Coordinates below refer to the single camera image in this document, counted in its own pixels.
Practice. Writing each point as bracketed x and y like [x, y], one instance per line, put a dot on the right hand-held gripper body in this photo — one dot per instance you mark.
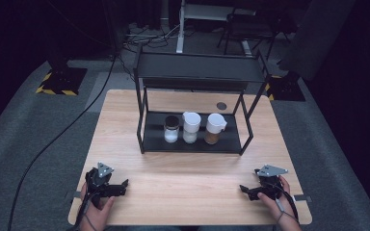
[271, 183]

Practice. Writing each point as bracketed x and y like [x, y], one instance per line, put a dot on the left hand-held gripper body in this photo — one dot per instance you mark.
[98, 181]

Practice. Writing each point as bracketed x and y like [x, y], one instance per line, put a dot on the white-lid jar with brown powder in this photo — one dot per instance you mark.
[214, 128]

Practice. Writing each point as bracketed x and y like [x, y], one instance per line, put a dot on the black-lid jar with white powder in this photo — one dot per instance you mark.
[171, 130]

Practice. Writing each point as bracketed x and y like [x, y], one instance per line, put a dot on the white-lid jar with white powder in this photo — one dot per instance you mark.
[191, 126]

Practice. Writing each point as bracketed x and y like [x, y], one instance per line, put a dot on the black metal two-tier rack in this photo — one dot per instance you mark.
[189, 73]

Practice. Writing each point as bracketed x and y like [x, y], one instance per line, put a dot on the person's right hand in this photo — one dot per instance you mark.
[277, 207]

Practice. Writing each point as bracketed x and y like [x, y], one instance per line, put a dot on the person's left hand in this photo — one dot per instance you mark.
[96, 215]

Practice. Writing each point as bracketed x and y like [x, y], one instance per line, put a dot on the grey tape tab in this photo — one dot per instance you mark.
[302, 198]
[72, 194]

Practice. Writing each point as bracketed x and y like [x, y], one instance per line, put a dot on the dark round table grommet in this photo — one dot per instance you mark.
[221, 106]

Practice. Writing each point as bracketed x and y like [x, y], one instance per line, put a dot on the black stand base yellow stripes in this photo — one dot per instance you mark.
[285, 89]
[64, 82]

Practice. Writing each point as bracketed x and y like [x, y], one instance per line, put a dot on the grey curtain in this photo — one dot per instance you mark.
[314, 38]

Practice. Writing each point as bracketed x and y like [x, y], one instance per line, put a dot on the black chair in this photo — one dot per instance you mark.
[253, 29]

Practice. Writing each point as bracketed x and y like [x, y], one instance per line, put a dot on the white desk frame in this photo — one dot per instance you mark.
[180, 32]

